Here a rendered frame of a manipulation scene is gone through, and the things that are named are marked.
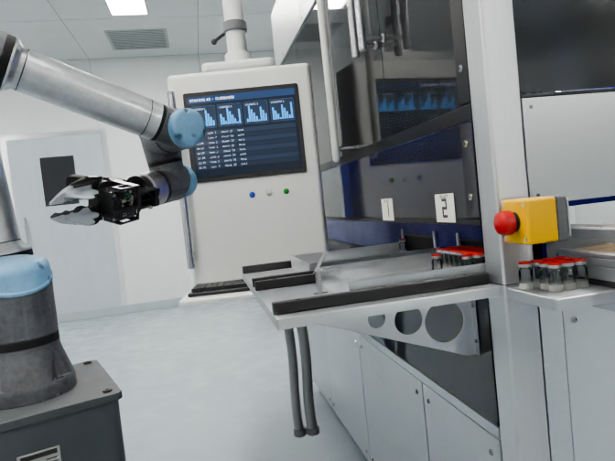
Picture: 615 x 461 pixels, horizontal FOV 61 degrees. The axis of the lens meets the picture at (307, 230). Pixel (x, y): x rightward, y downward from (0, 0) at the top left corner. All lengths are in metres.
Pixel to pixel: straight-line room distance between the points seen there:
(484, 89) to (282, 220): 1.04
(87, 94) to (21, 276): 0.33
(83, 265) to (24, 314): 5.57
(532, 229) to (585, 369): 0.33
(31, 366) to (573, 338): 0.93
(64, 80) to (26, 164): 5.65
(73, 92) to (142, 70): 5.61
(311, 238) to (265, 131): 0.41
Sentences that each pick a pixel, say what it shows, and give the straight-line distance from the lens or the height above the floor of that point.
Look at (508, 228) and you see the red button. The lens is 0.88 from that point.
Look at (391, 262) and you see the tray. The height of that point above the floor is 0.90.
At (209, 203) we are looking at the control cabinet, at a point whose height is 1.10.
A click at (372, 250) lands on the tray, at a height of 0.90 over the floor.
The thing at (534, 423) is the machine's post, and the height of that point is 0.63.
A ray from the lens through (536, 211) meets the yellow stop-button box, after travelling 0.89.
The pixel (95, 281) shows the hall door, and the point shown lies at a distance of 6.52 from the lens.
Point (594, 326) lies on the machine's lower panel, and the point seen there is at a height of 0.78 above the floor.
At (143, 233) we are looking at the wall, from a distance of 6.42.
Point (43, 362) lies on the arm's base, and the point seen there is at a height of 0.85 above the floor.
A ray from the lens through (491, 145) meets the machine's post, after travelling 0.96.
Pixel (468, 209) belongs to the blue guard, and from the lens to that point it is 1.05.
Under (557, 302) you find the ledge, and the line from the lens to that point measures 0.87.
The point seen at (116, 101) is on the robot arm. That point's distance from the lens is 1.04.
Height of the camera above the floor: 1.06
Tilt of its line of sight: 3 degrees down
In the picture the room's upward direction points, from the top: 6 degrees counter-clockwise
